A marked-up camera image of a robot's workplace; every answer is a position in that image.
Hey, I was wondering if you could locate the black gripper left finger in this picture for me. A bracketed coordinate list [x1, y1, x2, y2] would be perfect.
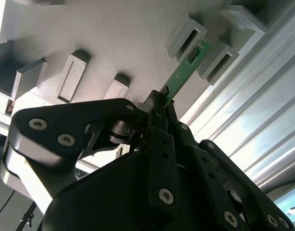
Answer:
[0, 90, 183, 218]

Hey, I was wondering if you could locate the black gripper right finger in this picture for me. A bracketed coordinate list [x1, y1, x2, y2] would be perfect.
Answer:
[168, 100, 295, 231]

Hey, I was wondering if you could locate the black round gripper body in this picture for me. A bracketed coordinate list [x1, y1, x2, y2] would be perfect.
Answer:
[41, 119, 246, 231]

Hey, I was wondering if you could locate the green RAM stick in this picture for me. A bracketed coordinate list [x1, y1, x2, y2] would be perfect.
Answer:
[164, 39, 213, 103]

